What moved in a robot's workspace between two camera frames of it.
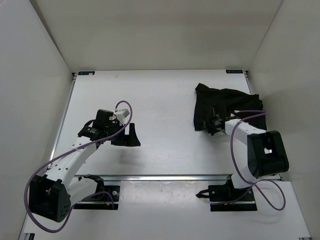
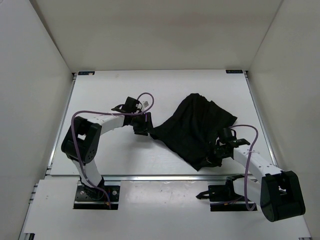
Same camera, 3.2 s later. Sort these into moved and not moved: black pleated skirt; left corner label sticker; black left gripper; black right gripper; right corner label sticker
Moved: black pleated skirt; black right gripper; black left gripper
Not moved: left corner label sticker; right corner label sticker
